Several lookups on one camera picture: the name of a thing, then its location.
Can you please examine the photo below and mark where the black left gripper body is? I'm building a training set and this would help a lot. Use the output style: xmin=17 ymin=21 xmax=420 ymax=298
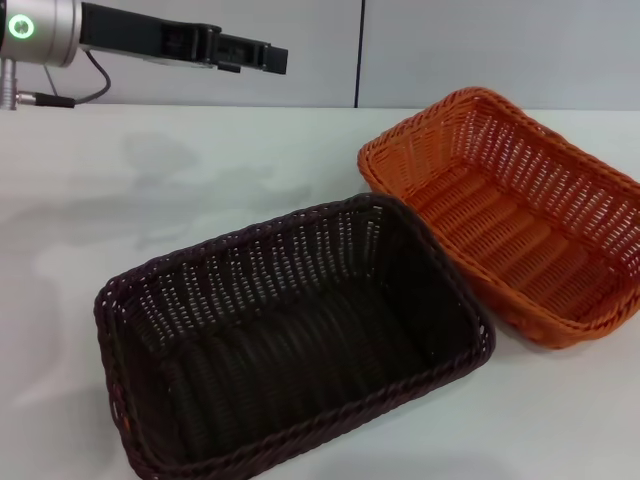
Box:
xmin=78 ymin=1 xmax=224 ymax=71

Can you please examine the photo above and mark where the orange woven basket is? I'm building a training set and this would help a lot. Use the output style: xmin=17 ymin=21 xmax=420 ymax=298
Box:
xmin=356 ymin=86 xmax=640 ymax=350

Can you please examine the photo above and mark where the dark brown woven basket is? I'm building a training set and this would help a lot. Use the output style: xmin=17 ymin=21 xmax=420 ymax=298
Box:
xmin=92 ymin=193 xmax=497 ymax=480

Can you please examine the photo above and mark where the grey cable with black plug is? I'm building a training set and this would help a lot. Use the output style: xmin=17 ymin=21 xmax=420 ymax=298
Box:
xmin=14 ymin=49 xmax=112 ymax=109

